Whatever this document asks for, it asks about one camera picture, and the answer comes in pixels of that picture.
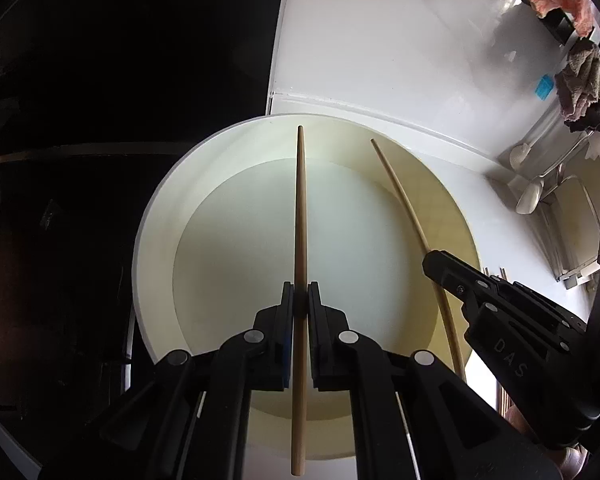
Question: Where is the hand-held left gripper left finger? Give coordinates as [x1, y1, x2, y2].
[40, 281, 297, 480]

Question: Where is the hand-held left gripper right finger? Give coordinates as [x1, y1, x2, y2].
[306, 281, 566, 480]

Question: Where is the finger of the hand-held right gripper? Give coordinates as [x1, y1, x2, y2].
[482, 274, 589, 334]
[422, 249, 567, 350]

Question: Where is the tapered wooden chopstick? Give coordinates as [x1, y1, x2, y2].
[290, 125, 313, 477]
[370, 138, 467, 383]

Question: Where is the white round bowl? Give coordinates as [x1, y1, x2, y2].
[132, 112, 483, 461]

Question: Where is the person's right hand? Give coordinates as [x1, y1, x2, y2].
[555, 447, 589, 480]

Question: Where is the metal dish rack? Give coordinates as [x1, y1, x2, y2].
[545, 175, 600, 288]

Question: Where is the hanging metal ladle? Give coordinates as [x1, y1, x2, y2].
[515, 132, 595, 214]

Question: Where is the white dish brush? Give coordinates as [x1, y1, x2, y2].
[509, 105, 561, 170]

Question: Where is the beige towel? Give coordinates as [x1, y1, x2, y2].
[555, 40, 600, 131]

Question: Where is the black stove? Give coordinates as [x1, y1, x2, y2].
[0, 142, 151, 466]

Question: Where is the black wall rack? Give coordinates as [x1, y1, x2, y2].
[500, 0, 600, 92]

